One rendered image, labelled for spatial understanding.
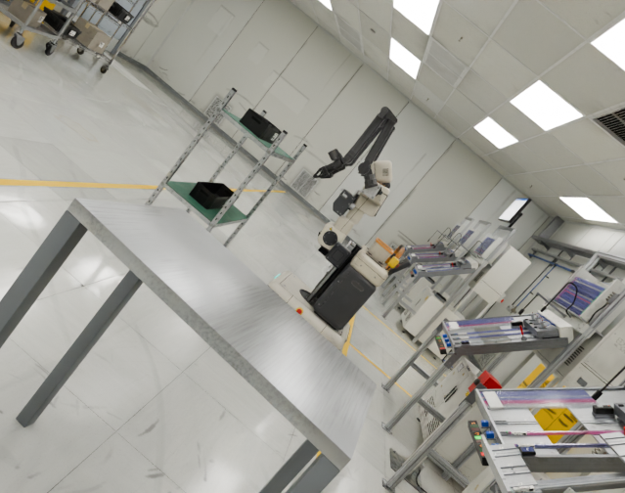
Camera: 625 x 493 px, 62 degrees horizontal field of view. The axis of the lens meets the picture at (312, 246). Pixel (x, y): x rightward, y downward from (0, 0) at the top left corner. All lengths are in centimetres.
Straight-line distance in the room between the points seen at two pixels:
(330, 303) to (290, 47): 841
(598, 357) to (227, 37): 966
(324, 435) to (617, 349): 308
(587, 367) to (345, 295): 160
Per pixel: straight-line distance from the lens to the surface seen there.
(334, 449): 95
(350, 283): 345
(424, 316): 687
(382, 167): 357
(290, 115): 1106
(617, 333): 383
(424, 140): 1087
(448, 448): 385
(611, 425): 265
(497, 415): 264
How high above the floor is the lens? 117
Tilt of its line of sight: 9 degrees down
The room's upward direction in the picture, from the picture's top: 40 degrees clockwise
